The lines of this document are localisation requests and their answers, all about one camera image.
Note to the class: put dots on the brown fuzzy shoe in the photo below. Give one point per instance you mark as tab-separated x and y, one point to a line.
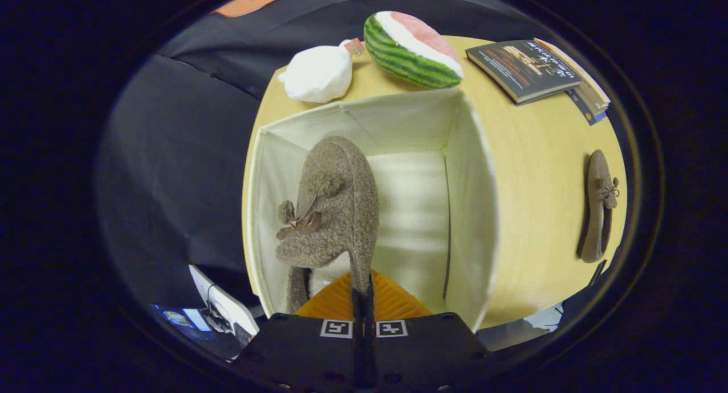
341	211
598	211

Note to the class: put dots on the lit blue screen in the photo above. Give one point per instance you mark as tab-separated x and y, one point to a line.
182	318

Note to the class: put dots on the black backdrop cloth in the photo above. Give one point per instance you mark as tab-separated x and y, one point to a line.
170	154

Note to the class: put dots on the white flat device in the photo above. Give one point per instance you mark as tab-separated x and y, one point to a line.
227	307

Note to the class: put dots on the beige fabric storage box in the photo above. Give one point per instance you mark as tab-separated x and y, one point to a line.
415	211

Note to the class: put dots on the blue cover book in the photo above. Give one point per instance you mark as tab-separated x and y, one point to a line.
588	115

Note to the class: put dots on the beige cover book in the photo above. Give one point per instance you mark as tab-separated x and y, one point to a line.
586	86

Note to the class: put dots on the watermelon slice plush toy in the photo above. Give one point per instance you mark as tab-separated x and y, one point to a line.
412	52

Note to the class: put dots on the black cover book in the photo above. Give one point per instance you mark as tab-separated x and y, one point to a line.
523	69

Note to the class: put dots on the black table edge bracket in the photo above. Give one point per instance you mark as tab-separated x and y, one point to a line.
597	272

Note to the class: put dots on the white plush toy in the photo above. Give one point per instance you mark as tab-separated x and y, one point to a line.
318	74

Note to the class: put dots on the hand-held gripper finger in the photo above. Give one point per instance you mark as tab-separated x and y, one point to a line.
357	336
369	336

